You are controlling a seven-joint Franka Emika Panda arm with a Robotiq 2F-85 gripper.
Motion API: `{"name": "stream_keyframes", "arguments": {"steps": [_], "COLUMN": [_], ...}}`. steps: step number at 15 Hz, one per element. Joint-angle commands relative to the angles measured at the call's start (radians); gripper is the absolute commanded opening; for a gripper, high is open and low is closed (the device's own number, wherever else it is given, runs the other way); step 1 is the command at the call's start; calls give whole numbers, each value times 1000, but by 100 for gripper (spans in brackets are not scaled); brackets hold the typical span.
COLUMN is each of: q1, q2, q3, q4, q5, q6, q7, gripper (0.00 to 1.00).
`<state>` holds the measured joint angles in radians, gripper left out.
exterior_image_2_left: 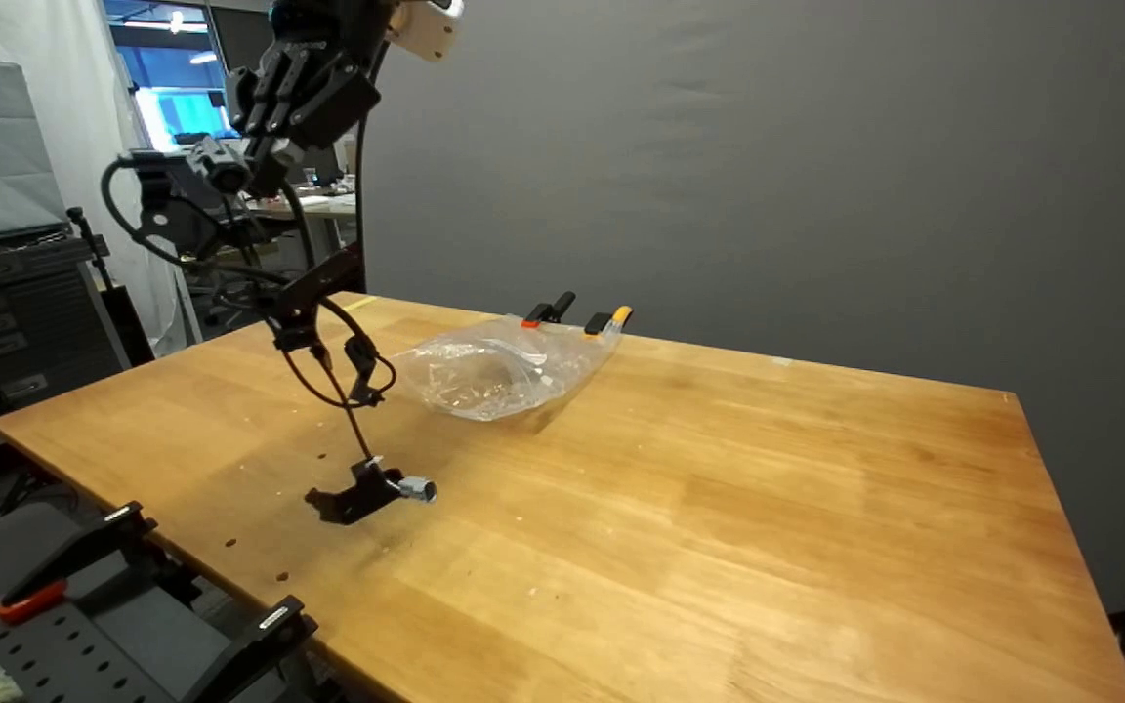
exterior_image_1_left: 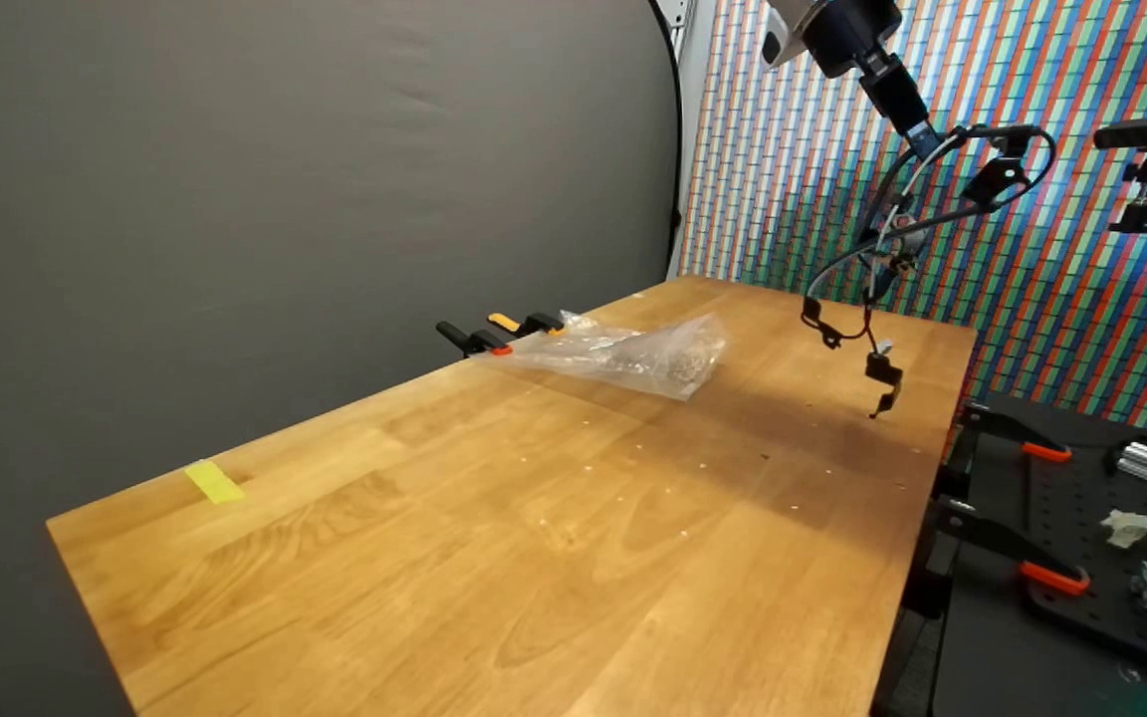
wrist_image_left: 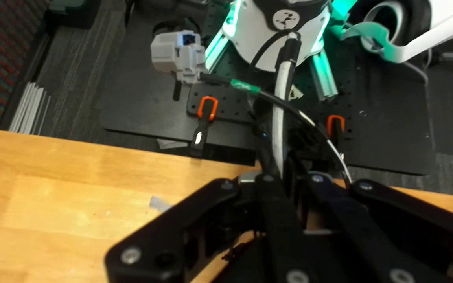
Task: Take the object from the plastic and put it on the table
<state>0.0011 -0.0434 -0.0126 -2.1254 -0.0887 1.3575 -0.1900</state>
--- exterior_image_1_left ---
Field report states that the black articulated mount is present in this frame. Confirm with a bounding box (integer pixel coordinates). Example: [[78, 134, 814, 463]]
[[960, 123, 1044, 212]]

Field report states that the crumpled tape piece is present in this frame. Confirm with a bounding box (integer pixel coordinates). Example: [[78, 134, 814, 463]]
[[1100, 509, 1147, 550]]

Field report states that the white post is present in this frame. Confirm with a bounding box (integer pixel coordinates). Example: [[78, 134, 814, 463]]
[[653, 0, 724, 282]]

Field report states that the small grey object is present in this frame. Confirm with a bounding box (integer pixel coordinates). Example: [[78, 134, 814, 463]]
[[655, 341, 724, 389]]

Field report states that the clear plastic bag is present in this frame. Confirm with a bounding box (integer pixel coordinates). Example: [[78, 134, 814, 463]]
[[502, 310, 730, 403]]

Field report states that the yellow tape strip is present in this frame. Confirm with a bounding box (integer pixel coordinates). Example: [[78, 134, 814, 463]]
[[182, 458, 247, 506]]

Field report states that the black clamp with yellow handle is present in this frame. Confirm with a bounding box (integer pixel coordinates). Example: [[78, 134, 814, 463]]
[[486, 311, 568, 341]]

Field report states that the black clamp with orange trigger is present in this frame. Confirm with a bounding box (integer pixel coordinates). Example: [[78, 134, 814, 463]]
[[435, 320, 516, 359]]

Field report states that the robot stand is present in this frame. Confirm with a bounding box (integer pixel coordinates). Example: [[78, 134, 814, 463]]
[[900, 391, 1147, 717]]

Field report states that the grey backdrop screen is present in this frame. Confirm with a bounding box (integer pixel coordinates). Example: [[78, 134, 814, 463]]
[[0, 0, 686, 717]]

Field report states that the black clamp with orange tip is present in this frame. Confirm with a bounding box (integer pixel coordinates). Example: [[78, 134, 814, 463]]
[[960, 401, 1074, 465], [930, 495, 1093, 598]]

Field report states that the colourful patterned backdrop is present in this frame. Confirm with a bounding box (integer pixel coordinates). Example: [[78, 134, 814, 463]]
[[676, 0, 1147, 433]]

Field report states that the black cable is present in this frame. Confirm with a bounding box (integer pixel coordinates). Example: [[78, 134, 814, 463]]
[[799, 123, 1059, 420]]

